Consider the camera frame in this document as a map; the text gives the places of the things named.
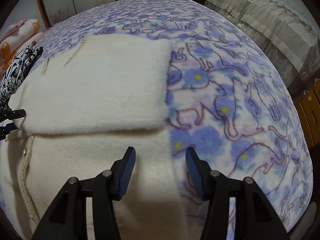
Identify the purple cat print blanket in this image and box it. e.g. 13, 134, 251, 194
31, 0, 313, 239

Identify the beige covered furniture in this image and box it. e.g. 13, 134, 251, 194
205, 0, 319, 98

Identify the orange wooden drawer cabinet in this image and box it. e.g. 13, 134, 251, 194
295, 79, 320, 148

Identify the black white folded garment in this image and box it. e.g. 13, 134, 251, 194
1, 45, 43, 105

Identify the rolled bear print quilt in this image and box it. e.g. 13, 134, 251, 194
1, 18, 44, 78

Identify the cream knit cardigan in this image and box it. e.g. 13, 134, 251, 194
1, 34, 187, 239

